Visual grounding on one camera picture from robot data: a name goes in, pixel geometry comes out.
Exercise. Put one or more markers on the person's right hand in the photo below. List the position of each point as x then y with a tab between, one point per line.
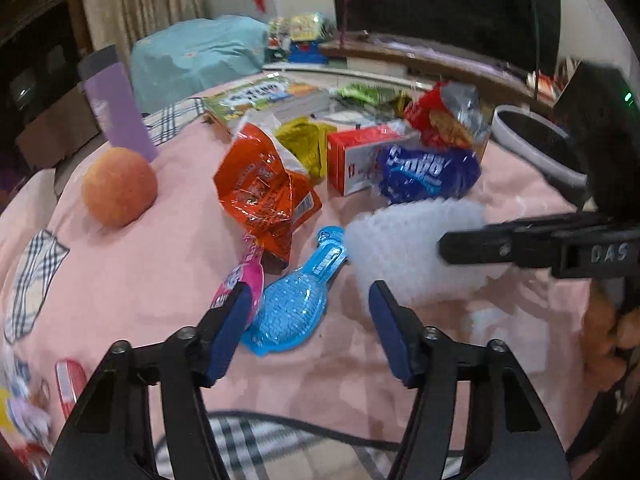
602	340

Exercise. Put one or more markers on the gold foil wrapper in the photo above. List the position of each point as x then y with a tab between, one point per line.
300	145

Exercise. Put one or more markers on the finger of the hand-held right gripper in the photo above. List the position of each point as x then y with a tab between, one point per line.
480	250

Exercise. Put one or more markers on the white-rimmed trash can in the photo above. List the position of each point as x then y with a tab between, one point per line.
530	135

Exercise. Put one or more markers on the blue cookie wrapper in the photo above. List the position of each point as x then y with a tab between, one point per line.
425	170

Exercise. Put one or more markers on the beige curtain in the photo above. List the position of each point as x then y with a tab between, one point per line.
140	0

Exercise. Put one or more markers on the orange snack wrapper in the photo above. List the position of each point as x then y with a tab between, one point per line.
260	190

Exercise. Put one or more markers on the black television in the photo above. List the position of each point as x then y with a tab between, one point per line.
450	5

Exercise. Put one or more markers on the green children's book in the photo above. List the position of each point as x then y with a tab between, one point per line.
250	97

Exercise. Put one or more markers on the pink blanket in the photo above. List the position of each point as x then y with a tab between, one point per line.
150	285

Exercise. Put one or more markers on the TV stand with wooden top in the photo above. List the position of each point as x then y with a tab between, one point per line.
400	55

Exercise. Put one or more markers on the blue brush-shaped package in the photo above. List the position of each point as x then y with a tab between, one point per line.
292	310

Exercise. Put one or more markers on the orange peach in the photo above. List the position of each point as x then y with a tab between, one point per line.
120	185

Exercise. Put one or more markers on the green snack wrapper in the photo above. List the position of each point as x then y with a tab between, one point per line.
370	95

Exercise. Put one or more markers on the red and white milk carton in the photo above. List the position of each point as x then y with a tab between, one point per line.
350	160

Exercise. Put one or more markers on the red snack bag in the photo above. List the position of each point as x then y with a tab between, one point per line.
440	115

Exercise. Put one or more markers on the white plastic bag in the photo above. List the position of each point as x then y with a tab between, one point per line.
400	245

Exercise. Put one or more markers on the toy cash register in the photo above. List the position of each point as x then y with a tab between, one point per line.
305	35

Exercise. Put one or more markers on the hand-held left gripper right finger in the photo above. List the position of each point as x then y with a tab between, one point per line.
392	332

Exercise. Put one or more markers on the teal cloth-covered furniture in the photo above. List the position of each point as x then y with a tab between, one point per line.
195	60

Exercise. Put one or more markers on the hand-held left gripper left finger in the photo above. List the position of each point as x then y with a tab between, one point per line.
232	332

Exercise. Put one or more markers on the cardboard box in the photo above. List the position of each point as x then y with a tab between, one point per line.
55	130

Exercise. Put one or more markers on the pink candy wrapper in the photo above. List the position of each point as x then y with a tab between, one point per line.
246	270

